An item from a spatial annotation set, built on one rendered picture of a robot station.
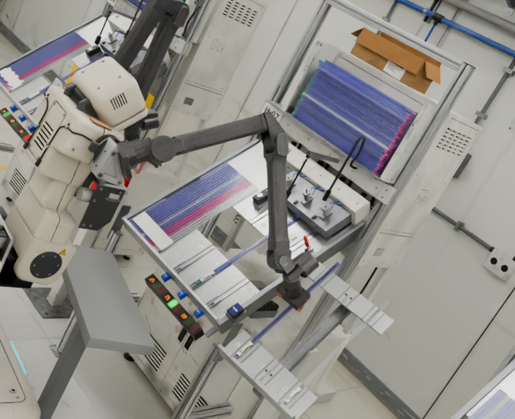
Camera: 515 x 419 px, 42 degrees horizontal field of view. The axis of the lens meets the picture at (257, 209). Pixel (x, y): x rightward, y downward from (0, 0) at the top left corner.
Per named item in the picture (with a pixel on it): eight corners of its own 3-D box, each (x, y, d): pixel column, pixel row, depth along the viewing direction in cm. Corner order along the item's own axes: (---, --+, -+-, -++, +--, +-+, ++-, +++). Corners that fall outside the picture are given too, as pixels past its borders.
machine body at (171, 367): (194, 460, 282) (263, 342, 264) (113, 350, 323) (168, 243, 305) (289, 435, 331) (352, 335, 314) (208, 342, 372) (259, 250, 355)
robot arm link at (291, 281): (278, 273, 215) (291, 284, 212) (293, 260, 217) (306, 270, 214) (280, 284, 220) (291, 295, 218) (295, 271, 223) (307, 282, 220)
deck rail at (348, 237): (222, 334, 242) (219, 325, 237) (218, 331, 243) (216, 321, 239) (365, 232, 268) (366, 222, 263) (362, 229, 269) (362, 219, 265)
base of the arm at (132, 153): (105, 137, 198) (122, 156, 190) (130, 128, 201) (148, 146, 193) (110, 161, 203) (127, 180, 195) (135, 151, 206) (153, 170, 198)
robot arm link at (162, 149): (267, 110, 222) (280, 104, 213) (278, 150, 223) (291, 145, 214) (139, 143, 205) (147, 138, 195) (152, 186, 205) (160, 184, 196)
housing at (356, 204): (355, 236, 268) (355, 212, 258) (277, 174, 297) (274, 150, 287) (370, 226, 271) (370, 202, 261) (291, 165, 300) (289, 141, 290)
